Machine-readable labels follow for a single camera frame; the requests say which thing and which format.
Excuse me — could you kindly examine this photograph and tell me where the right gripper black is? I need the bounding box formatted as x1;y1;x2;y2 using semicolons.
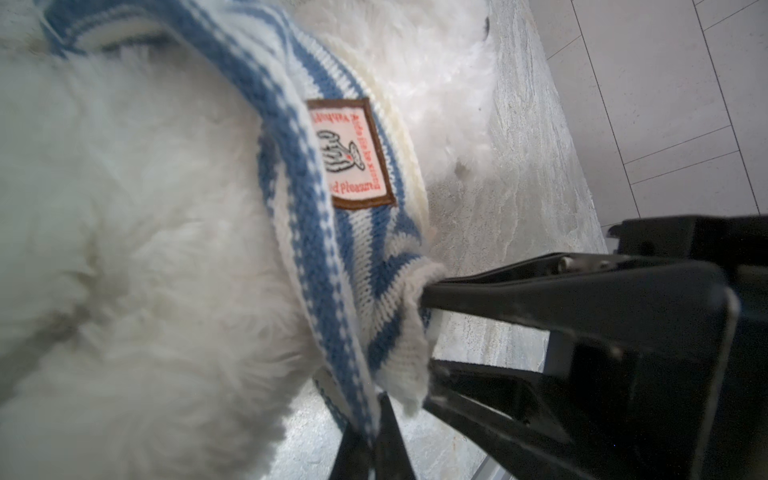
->
421;215;767;479

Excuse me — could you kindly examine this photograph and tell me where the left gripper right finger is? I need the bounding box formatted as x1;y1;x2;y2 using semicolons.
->
373;392;416;480

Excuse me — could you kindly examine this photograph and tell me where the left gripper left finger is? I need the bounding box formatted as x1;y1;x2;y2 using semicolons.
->
328;424;374;480

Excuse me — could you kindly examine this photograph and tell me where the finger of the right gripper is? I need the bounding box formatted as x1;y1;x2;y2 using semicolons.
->
423;359;600;479

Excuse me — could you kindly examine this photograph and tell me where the white teddy bear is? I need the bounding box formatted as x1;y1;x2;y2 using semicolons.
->
1;1;495;479

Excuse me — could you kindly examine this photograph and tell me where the blue white striped sweater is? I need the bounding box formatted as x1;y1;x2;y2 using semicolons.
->
38;1;443;440

